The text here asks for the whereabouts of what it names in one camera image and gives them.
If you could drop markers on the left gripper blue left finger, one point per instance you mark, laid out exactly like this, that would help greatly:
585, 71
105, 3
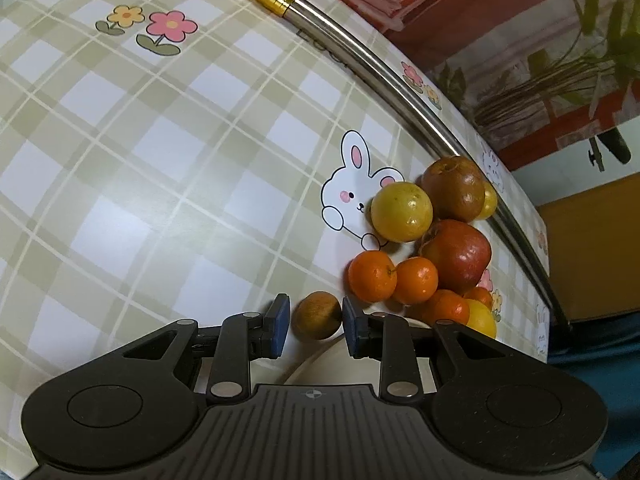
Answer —
276, 324

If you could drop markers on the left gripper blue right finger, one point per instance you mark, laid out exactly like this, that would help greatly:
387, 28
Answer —
356, 329

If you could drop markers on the small brown longan fruit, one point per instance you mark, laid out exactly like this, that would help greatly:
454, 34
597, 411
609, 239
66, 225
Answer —
317, 317

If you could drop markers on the yellow-green round fruit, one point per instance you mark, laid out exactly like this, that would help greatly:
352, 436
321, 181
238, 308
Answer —
401, 212

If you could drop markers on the dark red apple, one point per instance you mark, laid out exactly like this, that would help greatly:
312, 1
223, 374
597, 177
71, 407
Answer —
459, 252

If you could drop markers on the large yellow grapefruit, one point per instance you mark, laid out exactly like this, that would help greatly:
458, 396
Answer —
481, 319

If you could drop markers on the orange tangerine small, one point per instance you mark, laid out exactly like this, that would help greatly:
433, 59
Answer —
481, 294

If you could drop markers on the brownish red apple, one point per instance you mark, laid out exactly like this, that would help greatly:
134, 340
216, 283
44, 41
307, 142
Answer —
455, 187

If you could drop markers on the yellow round fruit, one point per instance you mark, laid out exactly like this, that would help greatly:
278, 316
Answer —
490, 202

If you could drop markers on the beige plate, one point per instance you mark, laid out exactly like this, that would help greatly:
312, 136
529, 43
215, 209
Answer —
316, 363

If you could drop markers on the wooden door panel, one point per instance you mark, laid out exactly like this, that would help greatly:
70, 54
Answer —
593, 240

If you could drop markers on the teal curtain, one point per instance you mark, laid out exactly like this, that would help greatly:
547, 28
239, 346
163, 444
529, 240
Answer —
604, 353

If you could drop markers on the metal telescopic pole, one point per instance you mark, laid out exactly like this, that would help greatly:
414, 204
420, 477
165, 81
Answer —
431, 131

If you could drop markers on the printed room backdrop cloth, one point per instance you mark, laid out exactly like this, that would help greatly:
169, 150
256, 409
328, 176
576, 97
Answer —
531, 76

